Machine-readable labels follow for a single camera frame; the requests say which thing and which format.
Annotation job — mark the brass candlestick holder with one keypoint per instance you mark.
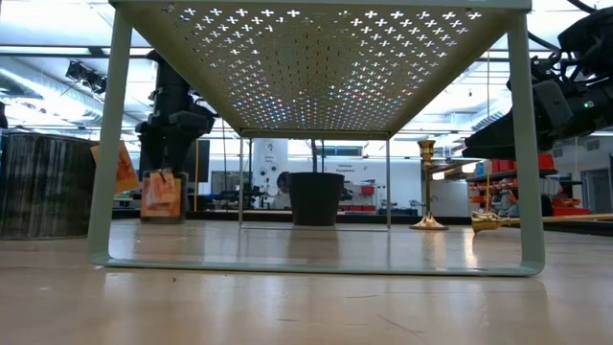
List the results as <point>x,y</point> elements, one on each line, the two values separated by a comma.
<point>428,223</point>
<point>486,222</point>

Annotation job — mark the dark red booklet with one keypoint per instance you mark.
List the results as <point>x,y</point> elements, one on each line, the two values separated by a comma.
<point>127,172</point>

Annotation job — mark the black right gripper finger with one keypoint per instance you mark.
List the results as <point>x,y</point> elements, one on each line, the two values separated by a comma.
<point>498,141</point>

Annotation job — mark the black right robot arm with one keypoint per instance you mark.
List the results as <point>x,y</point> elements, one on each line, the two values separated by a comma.
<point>589,38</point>

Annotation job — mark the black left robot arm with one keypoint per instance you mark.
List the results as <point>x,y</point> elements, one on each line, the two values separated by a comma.
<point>170,86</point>

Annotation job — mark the black ceiling camera mount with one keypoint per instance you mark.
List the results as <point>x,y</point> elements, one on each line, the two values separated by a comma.
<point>86,76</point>

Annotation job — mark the storage rack with red bins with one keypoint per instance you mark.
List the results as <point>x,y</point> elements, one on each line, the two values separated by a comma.
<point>503,165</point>

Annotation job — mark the black plant pot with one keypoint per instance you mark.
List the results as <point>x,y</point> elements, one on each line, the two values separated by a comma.
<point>316,199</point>

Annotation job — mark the green perforated metal shelf riser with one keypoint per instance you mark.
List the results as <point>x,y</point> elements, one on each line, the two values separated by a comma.
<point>311,72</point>

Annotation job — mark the large dark striped tin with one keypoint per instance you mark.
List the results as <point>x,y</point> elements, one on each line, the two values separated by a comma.
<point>43,187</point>

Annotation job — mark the black monitor screen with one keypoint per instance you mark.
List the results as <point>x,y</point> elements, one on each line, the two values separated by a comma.
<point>202,160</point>

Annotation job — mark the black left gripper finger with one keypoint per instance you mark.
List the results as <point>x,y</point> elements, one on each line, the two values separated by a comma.
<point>149,153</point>
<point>178,153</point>

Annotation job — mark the small tin with orange label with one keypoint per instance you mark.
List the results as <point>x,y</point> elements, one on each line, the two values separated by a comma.
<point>163,211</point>

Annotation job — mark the person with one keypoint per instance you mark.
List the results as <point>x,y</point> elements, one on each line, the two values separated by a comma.
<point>283,181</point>

